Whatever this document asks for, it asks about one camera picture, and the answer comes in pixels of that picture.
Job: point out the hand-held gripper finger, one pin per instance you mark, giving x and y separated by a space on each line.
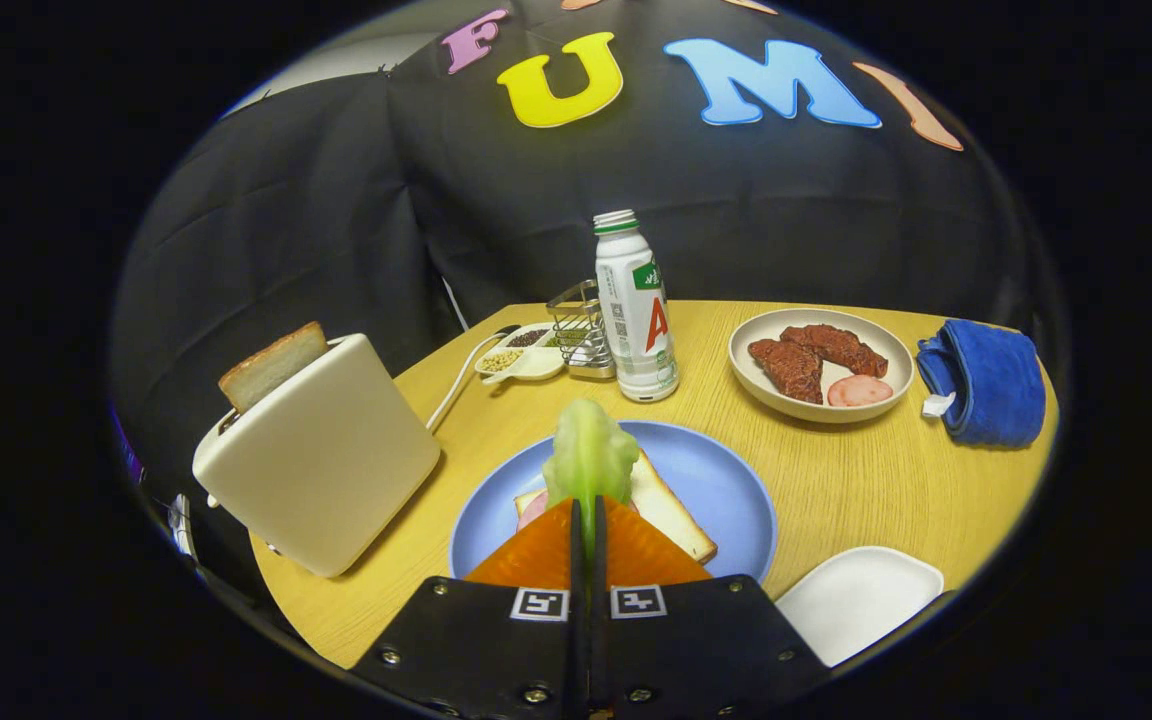
576 560
599 560

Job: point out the green lettuce leaf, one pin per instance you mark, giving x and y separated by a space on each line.
586 455

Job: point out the toasted bread slice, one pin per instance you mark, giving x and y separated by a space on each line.
271 365

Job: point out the pink ham slice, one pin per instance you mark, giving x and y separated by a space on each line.
858 391
533 510

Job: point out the white bread slice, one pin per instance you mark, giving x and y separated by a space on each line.
666 510

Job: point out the blue plate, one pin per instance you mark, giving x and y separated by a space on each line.
716 480

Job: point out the white condiment dish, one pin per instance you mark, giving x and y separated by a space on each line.
536 362

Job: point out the white plastic bottle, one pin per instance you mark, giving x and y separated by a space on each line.
636 330

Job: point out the white square plate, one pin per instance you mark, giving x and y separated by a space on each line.
856 600

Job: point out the beige bowl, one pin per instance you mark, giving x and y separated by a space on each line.
816 410

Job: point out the cream toaster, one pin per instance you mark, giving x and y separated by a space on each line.
326 460

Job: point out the brown meat piece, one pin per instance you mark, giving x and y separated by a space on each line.
836 345
791 370

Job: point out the blue towel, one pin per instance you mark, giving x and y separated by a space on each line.
991 385

